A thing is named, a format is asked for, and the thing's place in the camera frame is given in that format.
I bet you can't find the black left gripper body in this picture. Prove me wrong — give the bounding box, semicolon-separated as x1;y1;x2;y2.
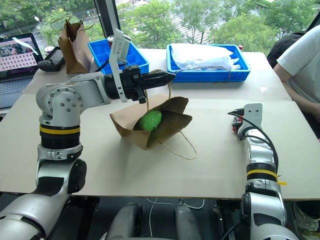
119;64;147;105

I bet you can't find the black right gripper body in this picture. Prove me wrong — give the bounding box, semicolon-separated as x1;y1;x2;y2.
231;115;245;135

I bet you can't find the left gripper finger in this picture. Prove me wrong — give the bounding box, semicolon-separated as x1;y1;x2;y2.
143;79;174;92
142;71;176;83

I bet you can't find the brown paper bag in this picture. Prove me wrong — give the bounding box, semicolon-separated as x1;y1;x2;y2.
50;14;98;75
109;69;198;161

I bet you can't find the green plush toy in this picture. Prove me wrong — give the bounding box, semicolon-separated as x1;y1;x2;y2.
137;110;163;132

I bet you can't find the white plastic bag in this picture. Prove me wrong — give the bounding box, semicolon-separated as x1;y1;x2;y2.
170;43;241;71

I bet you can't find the upright brown paper bag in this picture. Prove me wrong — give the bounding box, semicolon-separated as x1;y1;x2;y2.
50;14;98;75

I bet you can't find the blue compartment bin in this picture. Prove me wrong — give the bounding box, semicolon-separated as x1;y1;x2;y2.
87;38;150;76

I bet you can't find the blue plastic crate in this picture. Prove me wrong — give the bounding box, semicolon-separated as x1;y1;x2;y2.
166;43;252;84

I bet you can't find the yellow zip tie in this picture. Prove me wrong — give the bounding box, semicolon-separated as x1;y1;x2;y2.
275;174;288;187

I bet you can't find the black handheld controller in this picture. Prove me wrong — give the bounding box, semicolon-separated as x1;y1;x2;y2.
37;46;67;72

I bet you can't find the person in white shirt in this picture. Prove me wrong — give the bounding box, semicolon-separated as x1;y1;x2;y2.
272;24;320;140

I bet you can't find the black backpack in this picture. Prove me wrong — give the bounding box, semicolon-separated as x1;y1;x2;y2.
266;30;305;69

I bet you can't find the dark rounded grey shape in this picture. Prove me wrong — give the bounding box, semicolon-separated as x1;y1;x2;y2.
104;201;144;240
174;203;204;240

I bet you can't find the open laptop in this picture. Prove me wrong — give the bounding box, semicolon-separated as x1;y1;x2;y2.
0;32;44;110

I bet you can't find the patterned shoe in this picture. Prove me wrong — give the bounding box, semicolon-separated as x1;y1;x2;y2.
291;201;320;240

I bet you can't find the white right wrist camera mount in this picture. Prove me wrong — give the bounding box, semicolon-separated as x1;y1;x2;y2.
243;102;264;131

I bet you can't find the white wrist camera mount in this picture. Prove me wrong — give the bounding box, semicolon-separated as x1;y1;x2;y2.
108;28;132;104
243;102;264;131

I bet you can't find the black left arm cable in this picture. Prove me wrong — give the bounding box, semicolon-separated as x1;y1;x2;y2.
95;59;112;75

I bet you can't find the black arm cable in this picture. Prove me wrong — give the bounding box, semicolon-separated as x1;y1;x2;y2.
227;108;280;176
95;59;112;75

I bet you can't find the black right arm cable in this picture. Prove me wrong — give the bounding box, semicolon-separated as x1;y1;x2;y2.
227;108;280;176

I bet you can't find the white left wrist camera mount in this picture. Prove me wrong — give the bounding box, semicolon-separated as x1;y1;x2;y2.
108;28;132;104

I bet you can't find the dark window frame post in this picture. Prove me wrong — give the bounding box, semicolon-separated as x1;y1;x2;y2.
93;0;122;51

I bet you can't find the white cable under table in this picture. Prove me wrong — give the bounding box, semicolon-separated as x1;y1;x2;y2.
145;197;206;238

